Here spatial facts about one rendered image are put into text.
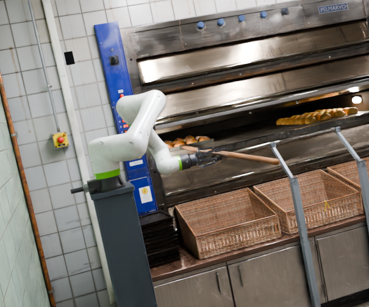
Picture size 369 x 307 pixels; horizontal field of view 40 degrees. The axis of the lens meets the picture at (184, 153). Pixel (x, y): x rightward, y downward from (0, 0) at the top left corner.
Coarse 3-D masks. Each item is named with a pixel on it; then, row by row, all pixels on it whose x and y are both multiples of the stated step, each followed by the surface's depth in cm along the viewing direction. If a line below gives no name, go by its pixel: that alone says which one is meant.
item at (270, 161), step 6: (204, 150) 335; (228, 156) 290; (234, 156) 279; (240, 156) 270; (246, 156) 262; (252, 156) 255; (258, 156) 250; (264, 162) 240; (270, 162) 232; (276, 162) 228
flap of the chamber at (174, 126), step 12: (360, 84) 368; (300, 96) 357; (312, 96) 360; (324, 96) 374; (240, 108) 346; (252, 108) 348; (264, 108) 359; (192, 120) 338; (204, 120) 344; (216, 120) 356; (156, 132) 343
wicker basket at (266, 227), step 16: (240, 192) 360; (176, 208) 346; (192, 208) 351; (208, 208) 354; (224, 208) 355; (240, 208) 357; (256, 208) 352; (192, 224) 349; (208, 224) 351; (224, 224) 353; (240, 224) 312; (256, 224) 315; (272, 224) 317; (192, 240) 318; (208, 240) 308; (224, 240) 311; (240, 240) 313; (256, 240) 315; (208, 256) 308
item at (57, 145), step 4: (60, 132) 324; (64, 132) 325; (52, 136) 323; (56, 136) 324; (60, 136) 324; (64, 136) 325; (52, 140) 324; (56, 140) 324; (64, 140) 325; (68, 140) 326; (56, 144) 324; (60, 144) 324; (64, 144) 325; (68, 144) 326; (56, 148) 324
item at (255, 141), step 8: (368, 112) 391; (336, 120) 381; (344, 120) 382; (352, 120) 384; (304, 128) 374; (312, 128) 376; (320, 128) 378; (264, 136) 367; (272, 136) 368; (280, 136) 370; (232, 144) 361; (240, 144) 363; (248, 144) 364; (192, 152) 358; (200, 152) 355
